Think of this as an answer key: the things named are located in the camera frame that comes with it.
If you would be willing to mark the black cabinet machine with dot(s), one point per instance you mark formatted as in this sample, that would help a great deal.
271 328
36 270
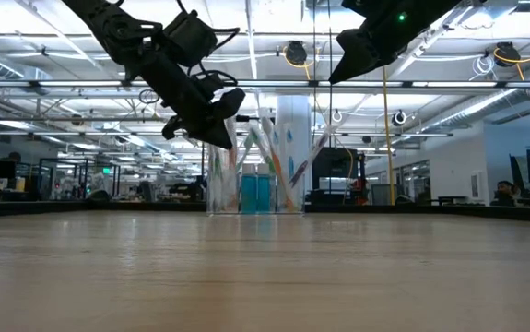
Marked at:
338 175

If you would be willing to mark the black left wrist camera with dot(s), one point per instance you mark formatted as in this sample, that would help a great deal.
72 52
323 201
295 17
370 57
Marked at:
191 39

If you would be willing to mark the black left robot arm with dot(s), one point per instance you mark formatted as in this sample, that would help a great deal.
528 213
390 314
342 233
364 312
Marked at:
117 27

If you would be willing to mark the clear acrylic container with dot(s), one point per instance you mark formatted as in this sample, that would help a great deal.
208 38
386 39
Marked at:
214 207

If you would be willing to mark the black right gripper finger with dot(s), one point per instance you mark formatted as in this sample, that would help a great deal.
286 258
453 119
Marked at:
356 53

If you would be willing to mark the white column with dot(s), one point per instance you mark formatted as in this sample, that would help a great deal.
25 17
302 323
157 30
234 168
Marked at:
294 115

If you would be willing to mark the person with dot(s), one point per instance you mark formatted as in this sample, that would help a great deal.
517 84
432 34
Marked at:
504 191

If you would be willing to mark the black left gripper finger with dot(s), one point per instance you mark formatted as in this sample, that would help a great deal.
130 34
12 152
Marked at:
209 133
230 103

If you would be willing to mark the blue toothbrush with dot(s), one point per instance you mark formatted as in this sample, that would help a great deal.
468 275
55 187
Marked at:
289 136

